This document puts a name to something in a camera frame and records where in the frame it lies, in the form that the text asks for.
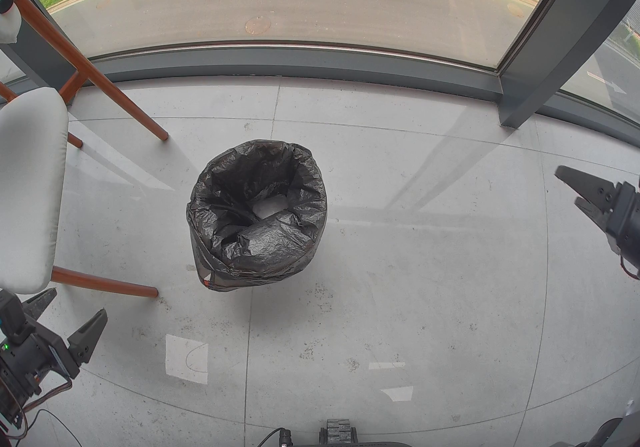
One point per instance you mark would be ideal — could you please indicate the white paper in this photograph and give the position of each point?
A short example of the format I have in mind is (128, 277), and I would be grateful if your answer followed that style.
(270, 208)

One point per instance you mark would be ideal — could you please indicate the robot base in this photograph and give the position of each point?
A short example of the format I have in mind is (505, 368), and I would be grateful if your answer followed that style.
(337, 435)

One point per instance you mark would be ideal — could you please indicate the white cushioned wooden chair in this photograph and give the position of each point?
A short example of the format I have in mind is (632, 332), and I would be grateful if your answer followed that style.
(30, 185)

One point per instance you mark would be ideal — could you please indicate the black plastic bag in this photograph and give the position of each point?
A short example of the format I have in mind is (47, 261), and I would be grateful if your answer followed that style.
(240, 245)

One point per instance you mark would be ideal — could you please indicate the window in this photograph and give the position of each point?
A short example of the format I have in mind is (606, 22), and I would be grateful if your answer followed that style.
(300, 0)

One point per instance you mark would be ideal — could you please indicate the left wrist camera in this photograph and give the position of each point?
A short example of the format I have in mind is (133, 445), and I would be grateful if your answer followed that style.
(12, 320)

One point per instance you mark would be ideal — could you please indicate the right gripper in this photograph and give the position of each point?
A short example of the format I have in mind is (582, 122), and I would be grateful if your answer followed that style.
(627, 225)

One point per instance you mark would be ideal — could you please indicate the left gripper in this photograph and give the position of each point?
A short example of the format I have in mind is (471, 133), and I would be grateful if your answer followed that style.
(30, 360)

